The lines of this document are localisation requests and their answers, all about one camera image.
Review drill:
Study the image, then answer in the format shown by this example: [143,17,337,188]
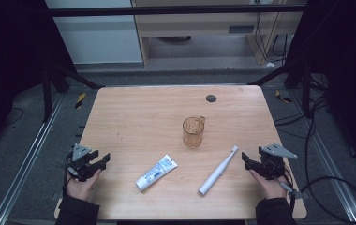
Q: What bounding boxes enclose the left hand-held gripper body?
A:
[65,142,103,183]

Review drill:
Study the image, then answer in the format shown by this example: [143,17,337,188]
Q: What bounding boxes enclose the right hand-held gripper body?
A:
[258,142,299,181]

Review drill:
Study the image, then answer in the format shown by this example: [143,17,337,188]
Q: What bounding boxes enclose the white electric toothbrush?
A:
[197,144,240,197]

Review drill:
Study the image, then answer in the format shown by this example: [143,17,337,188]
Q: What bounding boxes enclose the white toothpaste tube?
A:
[134,154,179,193]

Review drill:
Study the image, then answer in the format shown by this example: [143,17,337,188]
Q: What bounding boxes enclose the amber glass cup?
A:
[182,115,206,150]

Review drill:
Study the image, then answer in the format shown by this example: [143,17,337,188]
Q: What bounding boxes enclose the person's right hand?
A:
[248,169,289,201]

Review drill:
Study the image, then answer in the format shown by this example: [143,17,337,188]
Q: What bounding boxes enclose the person's left hand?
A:
[66,168,102,202]

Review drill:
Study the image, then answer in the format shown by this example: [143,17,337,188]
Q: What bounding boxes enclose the yellow black tape strip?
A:
[74,92,87,110]
[274,89,292,104]

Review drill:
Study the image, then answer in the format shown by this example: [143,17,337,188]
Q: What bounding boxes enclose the black metal stand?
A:
[40,59,105,124]
[248,58,313,117]

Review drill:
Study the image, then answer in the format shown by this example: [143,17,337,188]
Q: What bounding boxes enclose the white cabinet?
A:
[44,0,144,66]

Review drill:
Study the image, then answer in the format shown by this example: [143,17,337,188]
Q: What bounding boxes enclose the dark curtain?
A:
[283,0,356,174]
[0,0,77,158]

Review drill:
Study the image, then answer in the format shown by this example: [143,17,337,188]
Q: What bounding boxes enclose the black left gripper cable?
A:
[62,152,75,197]

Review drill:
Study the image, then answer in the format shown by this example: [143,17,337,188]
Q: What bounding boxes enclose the grey cable plug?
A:
[279,182,304,201]

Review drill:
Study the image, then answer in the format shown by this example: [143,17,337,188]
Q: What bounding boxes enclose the metal floor rail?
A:
[289,89,356,223]
[0,93,66,225]

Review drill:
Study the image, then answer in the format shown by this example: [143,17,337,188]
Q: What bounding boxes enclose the black floor cables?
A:
[274,73,330,140]

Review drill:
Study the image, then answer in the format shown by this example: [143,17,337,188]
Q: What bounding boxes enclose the thin black floor cable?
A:
[1,107,24,127]

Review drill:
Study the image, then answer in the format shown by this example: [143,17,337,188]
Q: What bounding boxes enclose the black cables under desk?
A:
[254,11,290,64]

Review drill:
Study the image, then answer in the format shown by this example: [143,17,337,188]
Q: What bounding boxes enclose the black horizontal frame bar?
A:
[46,4,309,19]

